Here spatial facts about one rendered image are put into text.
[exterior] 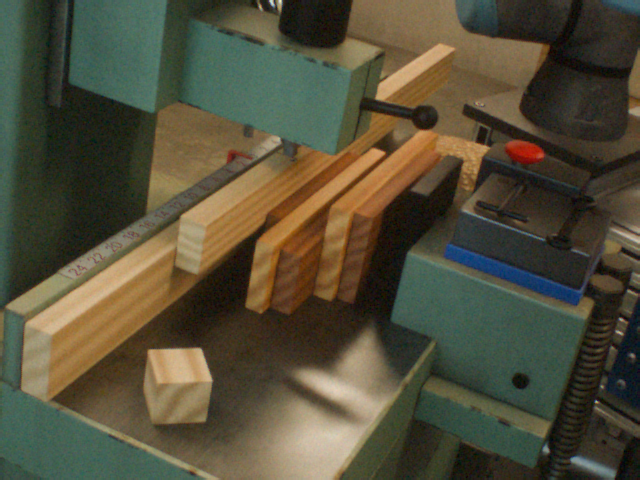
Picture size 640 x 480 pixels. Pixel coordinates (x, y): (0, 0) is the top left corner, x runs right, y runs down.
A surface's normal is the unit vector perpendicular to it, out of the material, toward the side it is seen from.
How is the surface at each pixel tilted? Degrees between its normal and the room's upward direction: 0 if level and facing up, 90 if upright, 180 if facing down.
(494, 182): 0
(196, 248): 90
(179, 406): 90
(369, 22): 90
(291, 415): 0
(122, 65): 90
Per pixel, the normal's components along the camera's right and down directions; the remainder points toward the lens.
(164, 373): 0.18, -0.87
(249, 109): -0.41, 0.36
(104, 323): 0.89, 0.34
